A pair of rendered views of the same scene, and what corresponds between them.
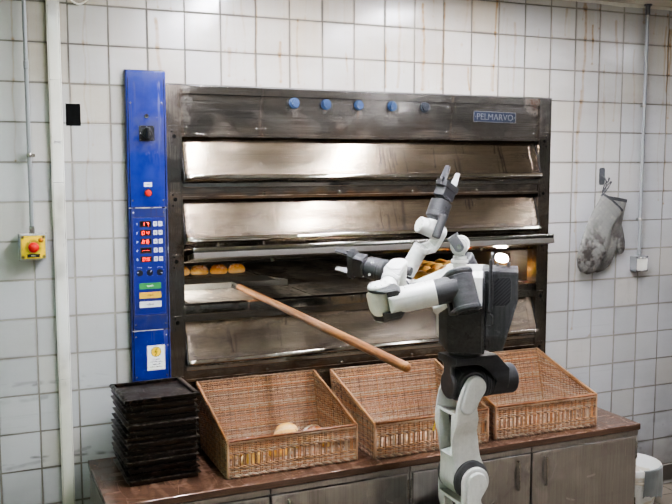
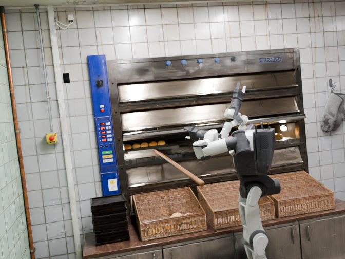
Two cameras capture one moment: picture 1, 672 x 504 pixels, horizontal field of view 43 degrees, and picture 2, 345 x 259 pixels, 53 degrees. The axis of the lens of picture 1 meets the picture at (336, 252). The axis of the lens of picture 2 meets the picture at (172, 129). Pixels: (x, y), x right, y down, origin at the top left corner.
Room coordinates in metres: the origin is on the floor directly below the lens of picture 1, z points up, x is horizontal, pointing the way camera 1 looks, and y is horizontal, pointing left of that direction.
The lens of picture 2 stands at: (0.56, -0.46, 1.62)
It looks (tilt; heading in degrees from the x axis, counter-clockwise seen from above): 4 degrees down; 12
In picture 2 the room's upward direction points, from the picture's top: 6 degrees counter-clockwise
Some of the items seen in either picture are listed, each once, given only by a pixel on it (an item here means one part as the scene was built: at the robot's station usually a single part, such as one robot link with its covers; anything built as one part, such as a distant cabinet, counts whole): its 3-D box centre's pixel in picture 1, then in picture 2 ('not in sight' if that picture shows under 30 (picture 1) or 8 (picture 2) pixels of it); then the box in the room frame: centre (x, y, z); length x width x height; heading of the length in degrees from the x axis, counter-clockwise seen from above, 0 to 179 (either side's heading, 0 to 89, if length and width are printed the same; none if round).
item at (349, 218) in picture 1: (376, 215); (213, 112); (3.90, -0.18, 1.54); 1.79 x 0.11 x 0.19; 114
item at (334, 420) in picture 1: (274, 419); (167, 211); (3.44, 0.26, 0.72); 0.56 x 0.49 x 0.28; 113
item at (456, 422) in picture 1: (462, 432); (252, 215); (3.06, -0.47, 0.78); 0.18 x 0.15 x 0.47; 23
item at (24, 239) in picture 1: (32, 246); (52, 137); (3.26, 1.17, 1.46); 0.10 x 0.07 x 0.10; 114
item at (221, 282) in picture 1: (224, 280); (151, 148); (4.24, 0.56, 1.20); 0.55 x 0.36 x 0.03; 113
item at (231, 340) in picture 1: (375, 327); (218, 165); (3.90, -0.18, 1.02); 1.79 x 0.11 x 0.19; 114
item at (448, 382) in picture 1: (479, 373); (259, 184); (3.09, -0.53, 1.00); 0.28 x 0.13 x 0.18; 113
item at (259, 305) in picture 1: (373, 296); (216, 150); (3.92, -0.18, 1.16); 1.80 x 0.06 x 0.04; 114
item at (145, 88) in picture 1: (113, 300); (107, 160); (4.33, 1.15, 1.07); 1.93 x 0.16 x 2.15; 24
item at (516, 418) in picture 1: (517, 390); (292, 192); (3.90, -0.85, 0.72); 0.56 x 0.49 x 0.28; 112
